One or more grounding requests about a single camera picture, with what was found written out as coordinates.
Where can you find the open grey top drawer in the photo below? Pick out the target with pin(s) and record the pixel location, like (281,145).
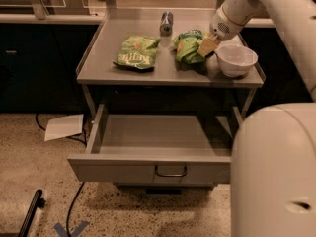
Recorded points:
(125,148)

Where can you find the grey metal cabinet table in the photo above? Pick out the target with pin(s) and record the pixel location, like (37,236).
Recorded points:
(97,68)

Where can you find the dark counter cabinet left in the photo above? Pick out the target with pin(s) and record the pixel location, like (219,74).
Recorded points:
(38,67)

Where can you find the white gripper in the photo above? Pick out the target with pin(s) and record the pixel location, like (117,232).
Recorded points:
(222,26)

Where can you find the green kettle chip bag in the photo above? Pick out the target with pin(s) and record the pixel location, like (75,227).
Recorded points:
(138,52)

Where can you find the black bar object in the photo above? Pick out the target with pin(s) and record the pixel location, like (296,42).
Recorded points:
(37,202)

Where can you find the black drawer handle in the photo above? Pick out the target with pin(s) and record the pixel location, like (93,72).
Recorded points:
(173,174)

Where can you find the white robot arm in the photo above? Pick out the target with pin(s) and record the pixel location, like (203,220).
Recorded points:
(273,164)

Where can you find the green dang rice chip bag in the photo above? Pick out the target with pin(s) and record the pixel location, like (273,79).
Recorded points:
(186,45)

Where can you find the white paper sheet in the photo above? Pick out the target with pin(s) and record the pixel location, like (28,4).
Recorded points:
(63,127)

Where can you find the white ceramic bowl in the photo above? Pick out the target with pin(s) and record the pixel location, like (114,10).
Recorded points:
(235,60)

